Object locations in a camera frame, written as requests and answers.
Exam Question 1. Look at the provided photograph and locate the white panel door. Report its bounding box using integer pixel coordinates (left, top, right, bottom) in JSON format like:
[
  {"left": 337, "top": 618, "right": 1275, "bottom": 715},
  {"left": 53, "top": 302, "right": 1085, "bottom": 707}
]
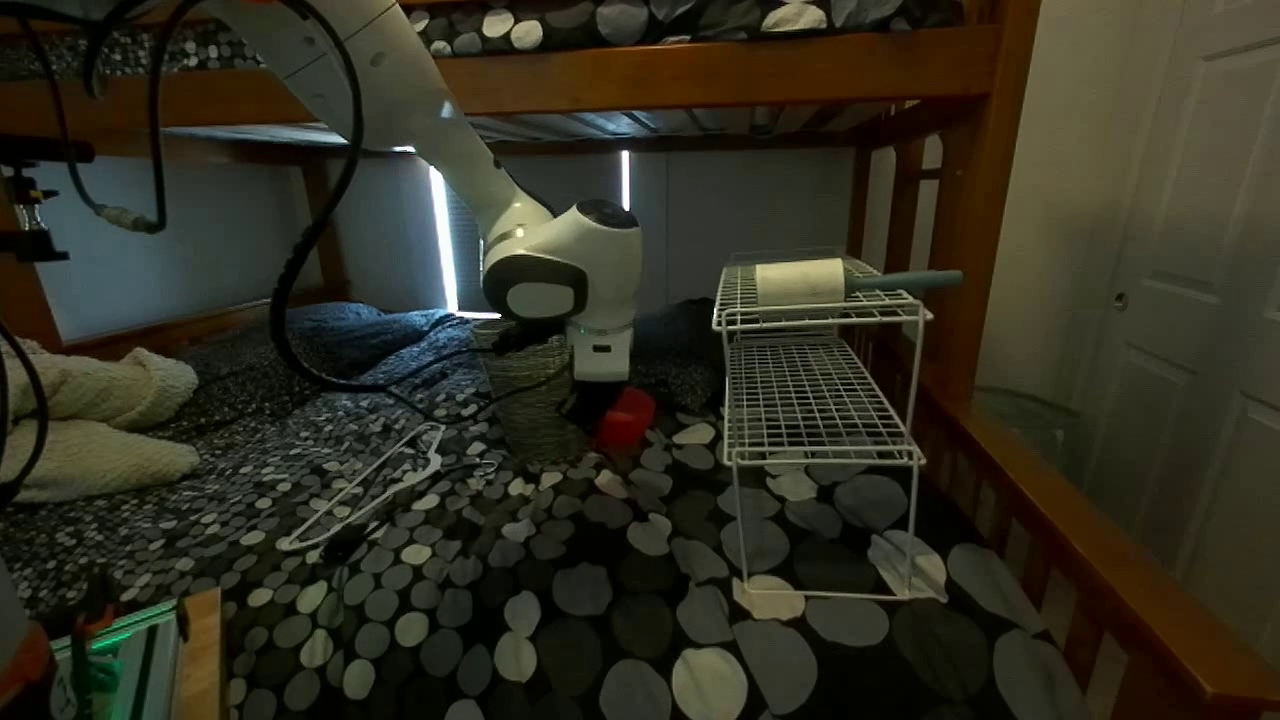
[{"left": 978, "top": 0, "right": 1280, "bottom": 664}]

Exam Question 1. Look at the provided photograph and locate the thin black cable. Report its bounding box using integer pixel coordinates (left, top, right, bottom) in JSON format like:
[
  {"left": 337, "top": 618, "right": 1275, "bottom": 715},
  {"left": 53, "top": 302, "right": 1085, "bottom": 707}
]
[{"left": 0, "top": 0, "right": 186, "bottom": 240}]

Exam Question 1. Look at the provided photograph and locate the grey window blind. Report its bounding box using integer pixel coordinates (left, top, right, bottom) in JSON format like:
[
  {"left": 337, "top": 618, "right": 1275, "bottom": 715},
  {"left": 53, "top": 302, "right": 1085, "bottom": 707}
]
[{"left": 34, "top": 141, "right": 861, "bottom": 345}]

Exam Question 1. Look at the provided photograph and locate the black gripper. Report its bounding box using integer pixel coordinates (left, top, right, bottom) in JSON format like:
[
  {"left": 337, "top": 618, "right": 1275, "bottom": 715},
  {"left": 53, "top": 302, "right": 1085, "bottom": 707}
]
[{"left": 566, "top": 323, "right": 640, "bottom": 398}]

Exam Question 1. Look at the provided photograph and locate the wooden bunk bed frame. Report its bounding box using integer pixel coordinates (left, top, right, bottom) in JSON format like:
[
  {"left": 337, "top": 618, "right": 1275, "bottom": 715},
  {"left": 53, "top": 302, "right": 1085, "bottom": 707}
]
[{"left": 0, "top": 0, "right": 1280, "bottom": 720}]

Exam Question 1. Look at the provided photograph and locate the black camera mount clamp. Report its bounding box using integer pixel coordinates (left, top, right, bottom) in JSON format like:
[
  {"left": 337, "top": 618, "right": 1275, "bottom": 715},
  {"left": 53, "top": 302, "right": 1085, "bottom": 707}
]
[{"left": 0, "top": 131, "right": 102, "bottom": 266}]

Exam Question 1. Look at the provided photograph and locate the dotted black grey duvet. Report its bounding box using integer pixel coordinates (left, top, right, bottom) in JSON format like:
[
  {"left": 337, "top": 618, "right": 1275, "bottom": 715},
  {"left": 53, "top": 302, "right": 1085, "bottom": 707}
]
[{"left": 0, "top": 312, "right": 1091, "bottom": 720}]

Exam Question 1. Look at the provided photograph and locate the white plastic clothes hanger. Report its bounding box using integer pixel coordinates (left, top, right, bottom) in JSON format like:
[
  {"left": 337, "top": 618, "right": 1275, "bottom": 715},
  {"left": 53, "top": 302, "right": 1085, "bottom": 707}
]
[{"left": 274, "top": 423, "right": 449, "bottom": 555}]

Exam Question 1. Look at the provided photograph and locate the dotted bedding on bunk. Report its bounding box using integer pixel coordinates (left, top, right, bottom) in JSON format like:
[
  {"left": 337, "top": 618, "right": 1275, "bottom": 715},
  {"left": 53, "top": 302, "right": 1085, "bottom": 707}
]
[{"left": 0, "top": 0, "right": 996, "bottom": 79}]

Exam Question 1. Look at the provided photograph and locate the white wire shelf rack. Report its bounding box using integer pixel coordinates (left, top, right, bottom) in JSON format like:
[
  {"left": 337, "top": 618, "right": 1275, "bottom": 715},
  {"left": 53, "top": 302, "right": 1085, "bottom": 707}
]
[{"left": 707, "top": 256, "right": 954, "bottom": 606}]

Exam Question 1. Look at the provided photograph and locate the red bowl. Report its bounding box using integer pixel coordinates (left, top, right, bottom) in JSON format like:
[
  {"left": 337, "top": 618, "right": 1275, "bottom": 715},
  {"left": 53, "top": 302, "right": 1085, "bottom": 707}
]
[{"left": 594, "top": 383, "right": 659, "bottom": 459}]

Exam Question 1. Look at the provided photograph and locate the blue blanket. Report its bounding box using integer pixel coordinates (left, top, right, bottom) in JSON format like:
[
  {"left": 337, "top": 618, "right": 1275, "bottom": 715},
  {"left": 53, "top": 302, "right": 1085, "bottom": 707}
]
[{"left": 283, "top": 295, "right": 476, "bottom": 390}]

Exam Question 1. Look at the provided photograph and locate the black corrugated cable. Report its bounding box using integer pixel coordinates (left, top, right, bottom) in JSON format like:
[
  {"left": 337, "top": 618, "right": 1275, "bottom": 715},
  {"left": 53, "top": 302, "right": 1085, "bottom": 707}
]
[{"left": 266, "top": 0, "right": 463, "bottom": 395}]

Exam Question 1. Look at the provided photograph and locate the woven grey basket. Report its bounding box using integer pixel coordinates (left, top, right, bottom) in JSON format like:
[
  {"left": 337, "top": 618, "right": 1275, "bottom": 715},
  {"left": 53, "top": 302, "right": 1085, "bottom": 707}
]
[{"left": 476, "top": 328, "right": 590, "bottom": 466}]

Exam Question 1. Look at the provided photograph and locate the beige folded towel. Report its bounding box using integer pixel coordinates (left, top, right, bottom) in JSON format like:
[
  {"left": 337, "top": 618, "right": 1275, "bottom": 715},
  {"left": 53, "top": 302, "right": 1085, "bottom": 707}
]
[{"left": 0, "top": 330, "right": 205, "bottom": 509}]

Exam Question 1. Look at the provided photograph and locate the wooden box with green edge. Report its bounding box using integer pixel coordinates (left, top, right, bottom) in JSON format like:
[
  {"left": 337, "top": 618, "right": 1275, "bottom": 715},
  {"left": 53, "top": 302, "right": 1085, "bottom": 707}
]
[{"left": 0, "top": 583, "right": 229, "bottom": 720}]

